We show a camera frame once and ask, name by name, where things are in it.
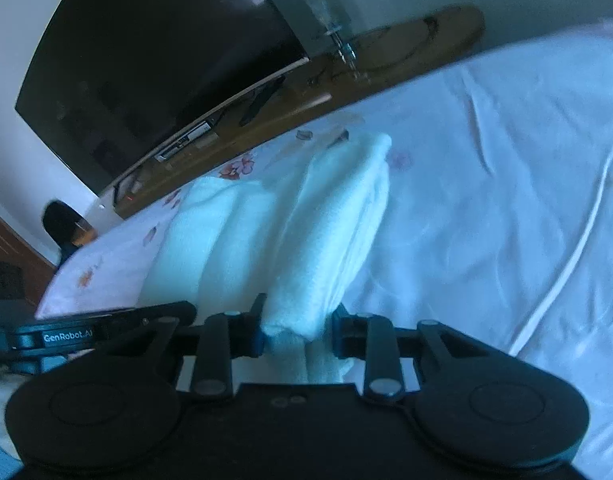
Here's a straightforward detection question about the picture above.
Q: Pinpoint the dark wooden door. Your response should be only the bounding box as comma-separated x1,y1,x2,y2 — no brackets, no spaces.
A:
0,218,55,310

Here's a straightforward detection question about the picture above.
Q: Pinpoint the glass table lamp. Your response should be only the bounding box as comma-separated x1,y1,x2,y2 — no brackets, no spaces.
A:
282,0,369,81

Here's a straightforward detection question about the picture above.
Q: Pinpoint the black cable on cabinet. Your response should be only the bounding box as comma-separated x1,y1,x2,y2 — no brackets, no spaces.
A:
305,14,453,86

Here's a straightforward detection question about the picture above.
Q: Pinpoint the silver set-top box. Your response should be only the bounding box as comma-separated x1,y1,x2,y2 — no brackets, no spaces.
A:
154,122,218,162

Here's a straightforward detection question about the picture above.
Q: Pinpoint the white knit sweater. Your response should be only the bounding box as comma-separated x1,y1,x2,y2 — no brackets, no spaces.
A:
138,133,391,384

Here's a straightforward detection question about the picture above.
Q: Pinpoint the large black television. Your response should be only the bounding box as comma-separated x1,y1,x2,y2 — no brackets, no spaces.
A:
16,0,307,193

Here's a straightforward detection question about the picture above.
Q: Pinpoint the floral white bed sheet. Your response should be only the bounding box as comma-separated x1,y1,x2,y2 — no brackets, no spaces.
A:
0,22,613,480

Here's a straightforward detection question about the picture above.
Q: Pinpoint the black chair with clothes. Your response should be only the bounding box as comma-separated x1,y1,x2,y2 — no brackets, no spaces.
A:
42,200,97,270

